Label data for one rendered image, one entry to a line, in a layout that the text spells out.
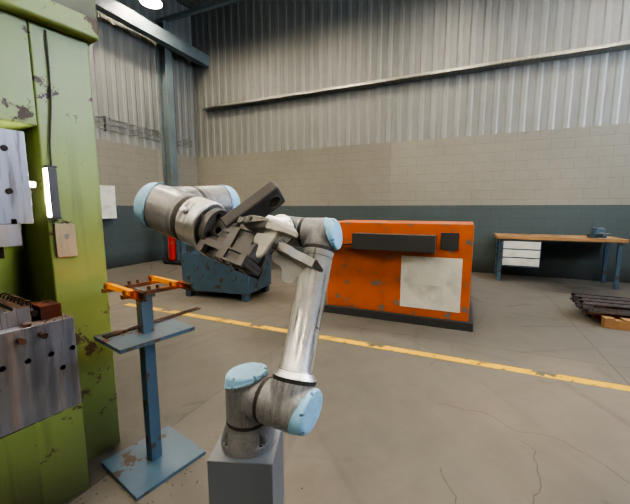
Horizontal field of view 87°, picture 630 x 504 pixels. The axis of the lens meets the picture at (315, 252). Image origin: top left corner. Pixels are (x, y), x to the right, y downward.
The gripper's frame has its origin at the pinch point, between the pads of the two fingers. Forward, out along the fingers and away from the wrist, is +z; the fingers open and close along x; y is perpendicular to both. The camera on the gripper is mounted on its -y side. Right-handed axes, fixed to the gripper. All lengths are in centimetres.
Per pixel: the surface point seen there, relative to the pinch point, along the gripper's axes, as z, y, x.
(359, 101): -309, -557, -568
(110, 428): -129, 107, -140
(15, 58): -184, -44, -21
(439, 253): -1, -148, -347
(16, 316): -142, 57, -62
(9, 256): -192, 40, -73
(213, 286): -303, -4, -403
